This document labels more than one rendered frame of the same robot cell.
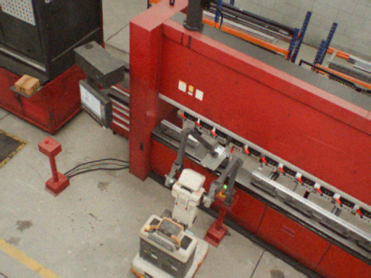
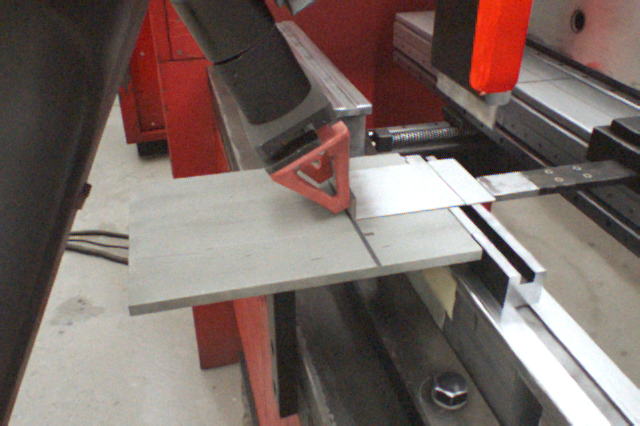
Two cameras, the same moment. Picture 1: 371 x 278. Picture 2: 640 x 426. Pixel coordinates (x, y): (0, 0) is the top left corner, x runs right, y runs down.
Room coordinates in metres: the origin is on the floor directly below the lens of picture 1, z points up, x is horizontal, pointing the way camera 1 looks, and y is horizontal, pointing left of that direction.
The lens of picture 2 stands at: (2.87, -0.67, 1.26)
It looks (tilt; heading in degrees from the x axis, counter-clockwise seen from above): 31 degrees down; 47
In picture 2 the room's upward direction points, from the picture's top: straight up
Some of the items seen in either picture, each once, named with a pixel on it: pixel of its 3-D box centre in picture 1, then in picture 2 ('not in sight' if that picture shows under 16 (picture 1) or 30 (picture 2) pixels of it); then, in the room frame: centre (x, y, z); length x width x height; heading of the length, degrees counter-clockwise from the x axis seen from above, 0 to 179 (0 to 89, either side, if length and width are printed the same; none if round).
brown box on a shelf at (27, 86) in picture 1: (25, 84); not in sight; (3.88, 1.97, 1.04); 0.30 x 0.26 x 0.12; 66
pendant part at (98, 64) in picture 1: (100, 89); not in sight; (3.43, 0.94, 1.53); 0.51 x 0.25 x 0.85; 50
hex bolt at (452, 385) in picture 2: not in sight; (450, 388); (3.16, -0.51, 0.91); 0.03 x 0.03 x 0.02
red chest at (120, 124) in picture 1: (134, 107); not in sight; (4.30, 0.74, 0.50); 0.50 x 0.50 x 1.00; 61
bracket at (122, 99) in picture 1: (114, 100); not in sight; (3.66, 0.86, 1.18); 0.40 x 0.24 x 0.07; 61
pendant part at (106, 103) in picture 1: (97, 103); not in sight; (3.33, 0.96, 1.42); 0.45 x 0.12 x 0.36; 50
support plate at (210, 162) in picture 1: (213, 159); (290, 218); (3.15, -0.34, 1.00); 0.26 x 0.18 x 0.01; 151
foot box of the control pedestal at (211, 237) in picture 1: (215, 233); not in sight; (2.82, -0.52, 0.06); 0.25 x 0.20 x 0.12; 151
